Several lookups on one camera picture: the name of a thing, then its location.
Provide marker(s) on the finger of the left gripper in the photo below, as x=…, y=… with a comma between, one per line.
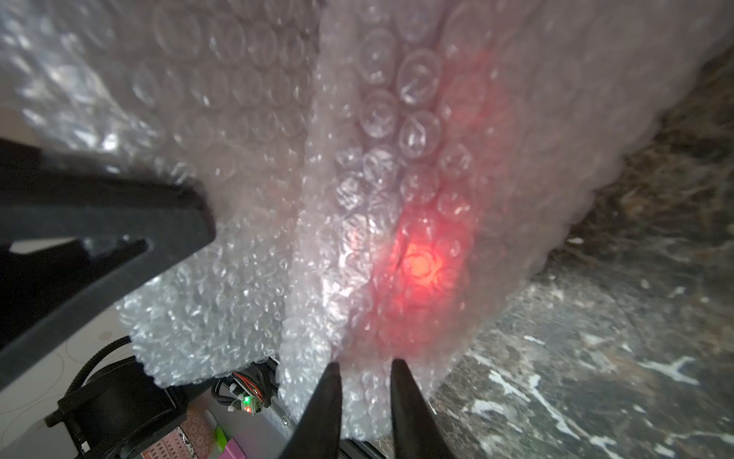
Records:
x=72, y=244

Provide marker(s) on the red drink bottle front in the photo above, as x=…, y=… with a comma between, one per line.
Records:
x=432, y=183

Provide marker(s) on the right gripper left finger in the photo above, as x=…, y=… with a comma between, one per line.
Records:
x=317, y=434

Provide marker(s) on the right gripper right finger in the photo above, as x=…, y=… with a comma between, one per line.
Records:
x=415, y=433

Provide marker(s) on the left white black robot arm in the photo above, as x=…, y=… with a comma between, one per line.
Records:
x=108, y=411

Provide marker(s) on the single bubble wrap sheet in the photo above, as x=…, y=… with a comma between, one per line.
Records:
x=271, y=107

